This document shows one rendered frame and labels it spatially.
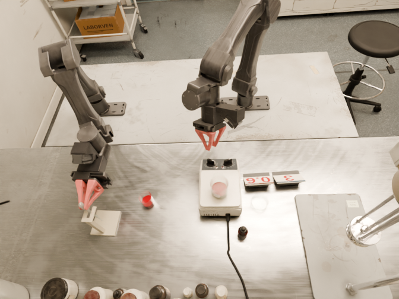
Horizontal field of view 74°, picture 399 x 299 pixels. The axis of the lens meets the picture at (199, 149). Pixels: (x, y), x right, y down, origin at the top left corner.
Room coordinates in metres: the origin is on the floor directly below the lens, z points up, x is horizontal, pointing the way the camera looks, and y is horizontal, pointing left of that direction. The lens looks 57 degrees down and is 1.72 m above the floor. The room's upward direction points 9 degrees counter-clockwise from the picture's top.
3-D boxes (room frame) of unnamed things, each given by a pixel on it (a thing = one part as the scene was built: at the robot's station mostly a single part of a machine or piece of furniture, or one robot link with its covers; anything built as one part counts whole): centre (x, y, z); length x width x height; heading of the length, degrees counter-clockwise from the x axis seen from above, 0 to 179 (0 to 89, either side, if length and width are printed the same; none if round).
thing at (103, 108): (0.80, 0.38, 0.94); 0.20 x 0.07 x 0.08; 82
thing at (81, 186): (0.33, 0.32, 1.06); 0.09 x 0.07 x 0.07; 169
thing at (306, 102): (0.80, -0.02, 0.45); 1.20 x 0.48 x 0.90; 82
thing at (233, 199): (0.33, -0.04, 0.98); 0.12 x 0.12 x 0.01; 81
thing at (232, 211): (0.35, -0.05, 0.94); 0.22 x 0.13 x 0.08; 171
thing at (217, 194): (0.31, -0.04, 1.02); 0.06 x 0.05 x 0.08; 2
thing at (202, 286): (0.06, 0.05, 0.94); 0.04 x 0.04 x 0.09
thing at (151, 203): (0.35, 0.19, 0.93); 0.04 x 0.04 x 0.06
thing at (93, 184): (0.34, 0.34, 1.06); 0.09 x 0.07 x 0.07; 169
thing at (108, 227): (0.30, 0.34, 0.96); 0.08 x 0.08 x 0.13; 79
